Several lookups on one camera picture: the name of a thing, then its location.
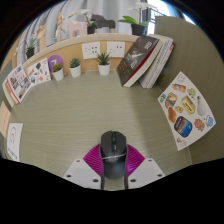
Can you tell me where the black book with red edge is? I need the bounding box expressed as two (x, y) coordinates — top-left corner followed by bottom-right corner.
(116, 34), (160, 88)

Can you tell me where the grey pleated curtain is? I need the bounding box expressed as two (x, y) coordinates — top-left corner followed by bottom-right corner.
(44, 0), (148, 46)

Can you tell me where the purple round number disc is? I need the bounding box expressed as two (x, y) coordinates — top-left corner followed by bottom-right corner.
(47, 54), (65, 73)

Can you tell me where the white printed mouse pad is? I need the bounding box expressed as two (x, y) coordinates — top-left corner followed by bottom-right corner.
(6, 122), (24, 163)

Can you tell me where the dark-framed window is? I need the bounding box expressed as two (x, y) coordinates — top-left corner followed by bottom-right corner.
(146, 0), (196, 35)

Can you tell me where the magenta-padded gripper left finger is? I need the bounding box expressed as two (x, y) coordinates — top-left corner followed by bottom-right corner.
(62, 143), (106, 191)

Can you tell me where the pink wooden horse figure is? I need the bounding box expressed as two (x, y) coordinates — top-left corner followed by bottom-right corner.
(66, 20), (88, 38)

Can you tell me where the red-spined picture-cover book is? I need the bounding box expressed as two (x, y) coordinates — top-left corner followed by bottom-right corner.
(3, 64), (33, 106)

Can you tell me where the white wall socket plate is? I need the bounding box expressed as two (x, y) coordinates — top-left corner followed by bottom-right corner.
(106, 41), (126, 58)
(81, 41), (101, 60)

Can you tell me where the wooden artist mannequin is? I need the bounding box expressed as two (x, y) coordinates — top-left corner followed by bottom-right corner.
(54, 11), (68, 40)

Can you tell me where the black wired computer mouse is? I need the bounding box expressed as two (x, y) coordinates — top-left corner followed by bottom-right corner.
(99, 129), (129, 190)

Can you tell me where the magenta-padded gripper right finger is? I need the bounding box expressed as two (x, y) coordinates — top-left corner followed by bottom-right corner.
(124, 143), (166, 191)

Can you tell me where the food sticker sheet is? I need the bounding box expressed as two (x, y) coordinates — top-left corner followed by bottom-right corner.
(157, 70), (217, 152)

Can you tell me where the white book with striped pages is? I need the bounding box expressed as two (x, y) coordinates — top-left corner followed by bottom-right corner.
(146, 36), (176, 90)

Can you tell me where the white sticker sheet with objects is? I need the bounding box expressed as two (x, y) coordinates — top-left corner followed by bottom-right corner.
(26, 58), (52, 86)

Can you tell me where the grey-green desk partition panel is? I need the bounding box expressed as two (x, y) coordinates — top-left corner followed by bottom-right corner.
(154, 15), (224, 166)

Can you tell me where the dark wooden horse figure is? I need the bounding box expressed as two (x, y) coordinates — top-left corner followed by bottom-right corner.
(91, 14), (116, 34)

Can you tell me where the light wooden desk shelf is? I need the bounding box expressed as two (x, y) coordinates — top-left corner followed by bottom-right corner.
(4, 33), (141, 82)

